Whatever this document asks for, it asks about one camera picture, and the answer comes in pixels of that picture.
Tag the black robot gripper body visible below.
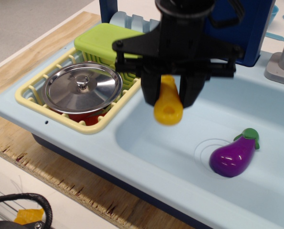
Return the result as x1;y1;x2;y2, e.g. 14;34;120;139
112;0;244;78

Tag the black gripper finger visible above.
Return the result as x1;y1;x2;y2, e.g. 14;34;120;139
141;71;161;106
179;74;206;108

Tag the yellow handled white toy knife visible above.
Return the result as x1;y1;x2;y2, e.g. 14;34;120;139
153;75;183;125

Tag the green plastic cutting board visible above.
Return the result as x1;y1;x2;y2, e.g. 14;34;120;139
74;23;143;65

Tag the wooden base board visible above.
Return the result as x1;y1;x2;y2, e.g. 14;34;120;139
0;10;188;229

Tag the light blue plate holder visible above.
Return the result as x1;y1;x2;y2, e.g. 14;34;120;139
110;11;160;33

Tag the cream dish rack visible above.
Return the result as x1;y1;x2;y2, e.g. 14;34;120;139
15;48;141;135

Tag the dark blue back panel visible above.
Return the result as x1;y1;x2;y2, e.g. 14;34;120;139
100;0;275;67

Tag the red pot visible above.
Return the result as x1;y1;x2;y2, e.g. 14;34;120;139
43;105;110;126

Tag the steel pot lid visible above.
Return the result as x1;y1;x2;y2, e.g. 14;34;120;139
41;62;123;114

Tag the purple toy eggplant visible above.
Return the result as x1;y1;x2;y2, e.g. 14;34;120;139
209;128;260;177

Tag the light blue toy sink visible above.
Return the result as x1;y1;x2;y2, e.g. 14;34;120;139
0;43;284;229

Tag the blue plastic utensil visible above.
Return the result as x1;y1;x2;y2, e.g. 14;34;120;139
265;32;284;41

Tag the blue plastic cup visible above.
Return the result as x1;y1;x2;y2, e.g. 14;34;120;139
268;5;279;26

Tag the orange tape piece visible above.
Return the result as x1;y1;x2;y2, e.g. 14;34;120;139
13;208;44;225

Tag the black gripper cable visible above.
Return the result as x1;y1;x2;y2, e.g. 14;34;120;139
207;0;245;29

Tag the black braided cable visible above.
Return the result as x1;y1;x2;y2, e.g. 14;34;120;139
0;193;53;229

